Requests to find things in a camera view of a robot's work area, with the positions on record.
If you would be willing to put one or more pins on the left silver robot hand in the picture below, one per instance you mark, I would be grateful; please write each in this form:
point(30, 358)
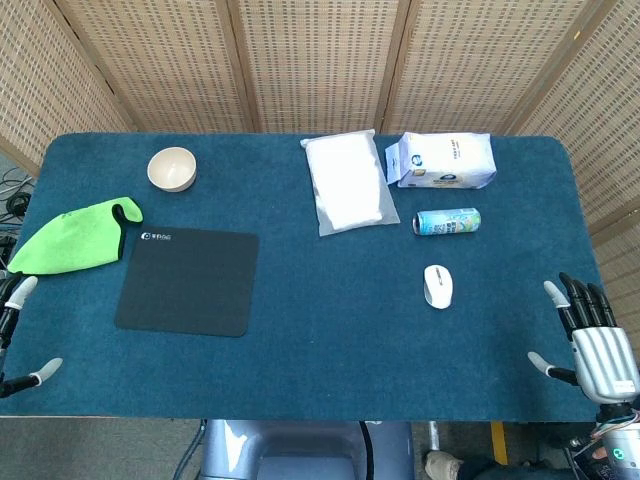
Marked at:
point(15, 295)

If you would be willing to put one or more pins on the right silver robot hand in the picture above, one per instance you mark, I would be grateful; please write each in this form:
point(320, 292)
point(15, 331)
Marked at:
point(602, 360)

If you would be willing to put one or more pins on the white computer mouse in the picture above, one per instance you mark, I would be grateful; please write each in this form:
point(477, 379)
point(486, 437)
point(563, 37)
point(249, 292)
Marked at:
point(438, 287)

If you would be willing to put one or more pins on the black mouse pad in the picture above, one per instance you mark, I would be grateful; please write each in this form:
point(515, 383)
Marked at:
point(187, 282)

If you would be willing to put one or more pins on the green cloth with black trim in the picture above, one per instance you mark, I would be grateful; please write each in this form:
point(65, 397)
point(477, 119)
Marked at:
point(70, 240)

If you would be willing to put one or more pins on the yellow floor tape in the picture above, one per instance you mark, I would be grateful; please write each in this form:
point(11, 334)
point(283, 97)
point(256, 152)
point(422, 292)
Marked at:
point(498, 437)

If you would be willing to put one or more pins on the person's leg in jeans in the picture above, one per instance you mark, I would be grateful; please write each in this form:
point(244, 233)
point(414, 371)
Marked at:
point(500, 472)

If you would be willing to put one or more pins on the metal table leg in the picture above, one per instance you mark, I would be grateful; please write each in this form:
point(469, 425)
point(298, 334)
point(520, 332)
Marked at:
point(434, 435)

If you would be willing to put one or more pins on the beige shoe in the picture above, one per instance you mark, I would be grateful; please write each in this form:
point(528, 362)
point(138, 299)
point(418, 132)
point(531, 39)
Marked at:
point(442, 465)

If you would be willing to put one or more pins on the beige bowl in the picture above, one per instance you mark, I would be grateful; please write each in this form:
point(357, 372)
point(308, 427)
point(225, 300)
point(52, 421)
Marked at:
point(171, 167)

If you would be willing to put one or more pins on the light blue drink can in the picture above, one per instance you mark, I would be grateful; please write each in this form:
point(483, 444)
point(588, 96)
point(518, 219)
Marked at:
point(447, 222)

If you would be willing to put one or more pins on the woven folding screen panel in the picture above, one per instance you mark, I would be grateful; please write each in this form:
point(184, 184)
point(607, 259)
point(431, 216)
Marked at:
point(45, 85)
point(480, 65)
point(320, 65)
point(600, 125)
point(165, 65)

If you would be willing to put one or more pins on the white tissue pack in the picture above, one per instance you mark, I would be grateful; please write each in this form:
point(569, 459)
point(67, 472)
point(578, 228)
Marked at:
point(445, 160)

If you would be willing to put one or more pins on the blue felt table cover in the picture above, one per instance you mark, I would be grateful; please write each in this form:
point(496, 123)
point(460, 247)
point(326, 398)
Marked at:
point(325, 300)

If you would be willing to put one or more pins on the white clear plastic bag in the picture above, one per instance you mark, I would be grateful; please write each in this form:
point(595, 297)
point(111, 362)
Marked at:
point(347, 180)

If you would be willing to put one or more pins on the blue-grey robot torso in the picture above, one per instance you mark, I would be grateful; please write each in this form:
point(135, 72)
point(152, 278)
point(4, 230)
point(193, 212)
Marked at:
point(300, 450)

